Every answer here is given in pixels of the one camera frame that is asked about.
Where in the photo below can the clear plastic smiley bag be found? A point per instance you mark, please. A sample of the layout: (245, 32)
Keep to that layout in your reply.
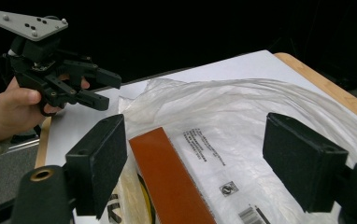
(229, 109)

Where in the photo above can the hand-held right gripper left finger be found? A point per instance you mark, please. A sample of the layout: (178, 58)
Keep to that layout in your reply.
(98, 165)

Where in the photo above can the white table cover sheet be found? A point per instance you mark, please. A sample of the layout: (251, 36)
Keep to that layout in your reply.
(63, 132)

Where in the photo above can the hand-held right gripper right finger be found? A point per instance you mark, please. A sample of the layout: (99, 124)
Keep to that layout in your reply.
(304, 165)

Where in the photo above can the aluminium frame rail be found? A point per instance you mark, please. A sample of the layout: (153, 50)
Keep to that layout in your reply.
(24, 145)

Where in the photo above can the brown box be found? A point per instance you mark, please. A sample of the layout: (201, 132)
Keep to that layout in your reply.
(167, 174)

